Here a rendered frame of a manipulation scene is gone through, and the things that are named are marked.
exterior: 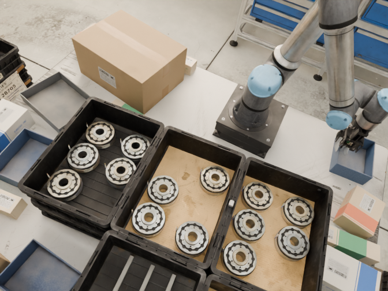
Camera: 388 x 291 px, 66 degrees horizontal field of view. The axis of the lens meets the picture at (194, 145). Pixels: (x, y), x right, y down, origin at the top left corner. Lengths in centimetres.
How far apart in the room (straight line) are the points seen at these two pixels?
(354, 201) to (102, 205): 93
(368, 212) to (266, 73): 64
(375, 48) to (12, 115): 245
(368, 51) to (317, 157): 150
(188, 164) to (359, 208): 67
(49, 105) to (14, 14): 197
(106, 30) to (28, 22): 181
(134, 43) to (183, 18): 183
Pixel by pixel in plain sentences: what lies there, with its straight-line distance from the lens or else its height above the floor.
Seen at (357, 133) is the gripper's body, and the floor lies 94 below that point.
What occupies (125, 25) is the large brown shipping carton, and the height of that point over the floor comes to 90.
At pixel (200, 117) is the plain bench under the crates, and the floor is 70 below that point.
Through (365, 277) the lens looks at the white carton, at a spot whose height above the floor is 79.
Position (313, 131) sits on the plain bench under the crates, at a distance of 151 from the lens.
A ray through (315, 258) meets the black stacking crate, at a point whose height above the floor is 90.
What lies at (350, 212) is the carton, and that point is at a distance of 128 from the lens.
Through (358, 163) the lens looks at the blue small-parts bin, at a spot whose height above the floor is 70.
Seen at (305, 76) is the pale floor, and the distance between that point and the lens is 292.
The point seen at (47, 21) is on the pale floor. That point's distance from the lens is 319.
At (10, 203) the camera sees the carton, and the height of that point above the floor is 76.
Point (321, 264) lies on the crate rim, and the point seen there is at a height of 93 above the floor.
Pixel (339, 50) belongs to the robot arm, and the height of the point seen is 127.
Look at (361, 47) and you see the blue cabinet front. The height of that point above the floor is 41.
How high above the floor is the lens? 176
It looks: 56 degrees down
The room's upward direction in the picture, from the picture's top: 12 degrees clockwise
